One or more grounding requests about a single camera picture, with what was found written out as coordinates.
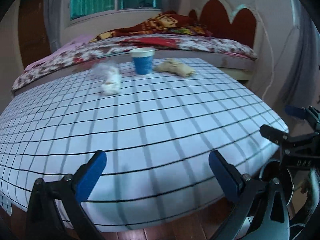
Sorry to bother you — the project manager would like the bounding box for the grey curtain left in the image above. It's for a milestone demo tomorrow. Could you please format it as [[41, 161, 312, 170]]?
[[43, 0, 69, 53]]

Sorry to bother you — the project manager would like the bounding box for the brown wooden door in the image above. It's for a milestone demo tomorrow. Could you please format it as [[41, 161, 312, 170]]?
[[18, 0, 51, 68]]

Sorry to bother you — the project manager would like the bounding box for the white tissue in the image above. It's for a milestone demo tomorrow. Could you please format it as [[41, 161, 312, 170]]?
[[101, 66, 121, 96]]

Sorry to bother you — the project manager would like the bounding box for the black trash bin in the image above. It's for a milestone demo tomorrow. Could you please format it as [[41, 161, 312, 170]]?
[[259, 159, 294, 204]]

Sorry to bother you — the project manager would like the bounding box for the red heart headboard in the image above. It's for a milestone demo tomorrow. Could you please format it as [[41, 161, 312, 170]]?
[[188, 0, 258, 49]]

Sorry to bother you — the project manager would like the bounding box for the white power cable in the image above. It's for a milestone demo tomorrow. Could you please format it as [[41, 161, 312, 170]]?
[[260, 24, 276, 100]]

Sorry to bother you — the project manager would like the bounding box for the clear plastic bag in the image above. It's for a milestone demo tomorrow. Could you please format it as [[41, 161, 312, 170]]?
[[92, 60, 119, 80]]

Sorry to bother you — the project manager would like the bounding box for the beige paper bag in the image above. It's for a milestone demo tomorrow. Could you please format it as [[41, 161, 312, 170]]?
[[153, 59, 196, 77]]

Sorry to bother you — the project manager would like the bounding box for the white checkered tablecloth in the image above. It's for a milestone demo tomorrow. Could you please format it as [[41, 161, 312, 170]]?
[[1, 58, 288, 232]]

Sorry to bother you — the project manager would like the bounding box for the blue paper cup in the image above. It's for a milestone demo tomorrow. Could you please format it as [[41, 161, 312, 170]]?
[[130, 47, 156, 76]]

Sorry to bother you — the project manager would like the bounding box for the red patterned blanket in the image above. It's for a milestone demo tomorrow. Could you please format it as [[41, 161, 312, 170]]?
[[90, 11, 212, 43]]

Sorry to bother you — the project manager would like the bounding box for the bed with floral sheet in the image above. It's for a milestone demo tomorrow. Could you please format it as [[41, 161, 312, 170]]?
[[11, 34, 258, 93]]

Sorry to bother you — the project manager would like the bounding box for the person right hand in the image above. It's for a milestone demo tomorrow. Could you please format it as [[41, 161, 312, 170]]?
[[301, 168, 319, 215]]

